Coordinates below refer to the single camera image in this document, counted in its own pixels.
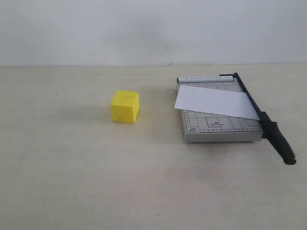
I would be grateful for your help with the black cutter blade arm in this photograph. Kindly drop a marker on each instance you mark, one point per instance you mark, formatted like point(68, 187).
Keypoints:
point(270, 128)

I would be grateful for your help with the white paper sheet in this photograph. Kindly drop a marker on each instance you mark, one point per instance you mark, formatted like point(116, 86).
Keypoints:
point(197, 99)

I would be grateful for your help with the grey paper cutter base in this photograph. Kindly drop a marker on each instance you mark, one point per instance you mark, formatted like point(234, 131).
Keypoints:
point(199, 127)

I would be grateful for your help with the yellow foam cube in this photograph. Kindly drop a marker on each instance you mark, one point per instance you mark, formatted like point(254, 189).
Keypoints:
point(125, 106)

